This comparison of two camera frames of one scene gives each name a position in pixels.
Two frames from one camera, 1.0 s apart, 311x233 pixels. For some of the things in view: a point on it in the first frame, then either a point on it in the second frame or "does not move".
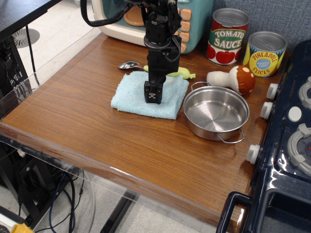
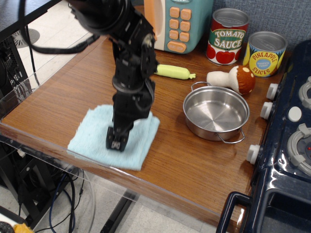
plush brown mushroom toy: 240,77 does not move
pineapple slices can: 264,53 does not move
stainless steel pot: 214,112 does not move
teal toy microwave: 196,31 does not move
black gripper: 164,61 → 129,108
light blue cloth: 129,95 → 88,137
